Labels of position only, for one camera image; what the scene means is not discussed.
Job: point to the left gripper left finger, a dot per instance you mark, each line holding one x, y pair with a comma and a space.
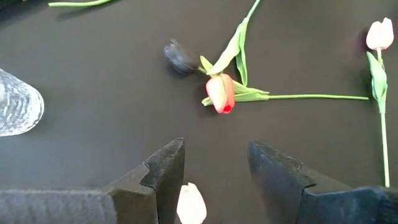
149, 193

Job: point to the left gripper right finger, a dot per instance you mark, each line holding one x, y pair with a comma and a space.
286, 193

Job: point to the cream white tulip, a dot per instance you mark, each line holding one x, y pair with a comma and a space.
191, 205

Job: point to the salmon pink tulip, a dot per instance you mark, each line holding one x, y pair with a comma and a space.
219, 93

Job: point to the clear glass vase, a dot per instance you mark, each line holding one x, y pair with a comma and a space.
18, 105

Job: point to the black table mat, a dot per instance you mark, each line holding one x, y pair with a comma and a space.
93, 93

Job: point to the black tulip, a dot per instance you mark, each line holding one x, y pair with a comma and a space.
77, 3
180, 57

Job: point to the pale pink tulip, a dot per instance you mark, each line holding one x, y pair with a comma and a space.
379, 32

